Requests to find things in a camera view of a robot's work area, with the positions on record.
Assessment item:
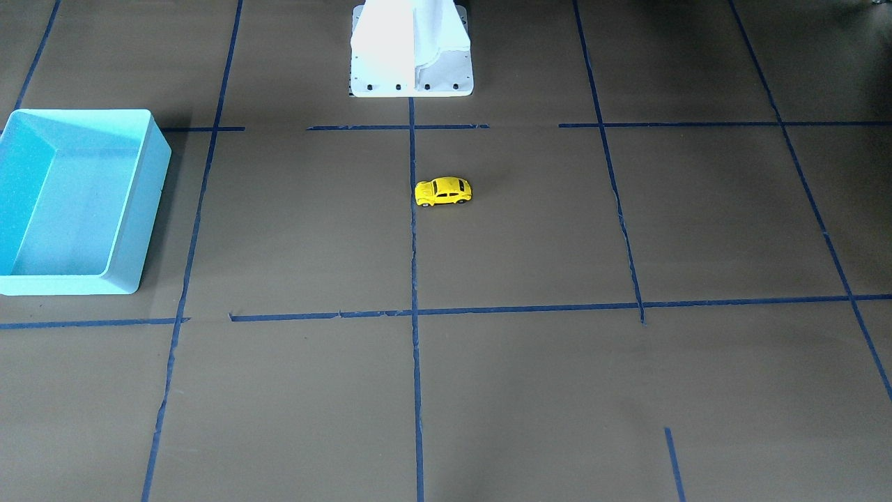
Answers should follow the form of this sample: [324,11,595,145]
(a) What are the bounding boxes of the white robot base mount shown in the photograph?
[348,1,475,98]

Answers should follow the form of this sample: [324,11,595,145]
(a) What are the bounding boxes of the turquoise plastic bin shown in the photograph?
[1,109,171,296]

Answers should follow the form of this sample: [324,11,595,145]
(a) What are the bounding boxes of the yellow beetle toy car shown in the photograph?
[414,176,472,207]

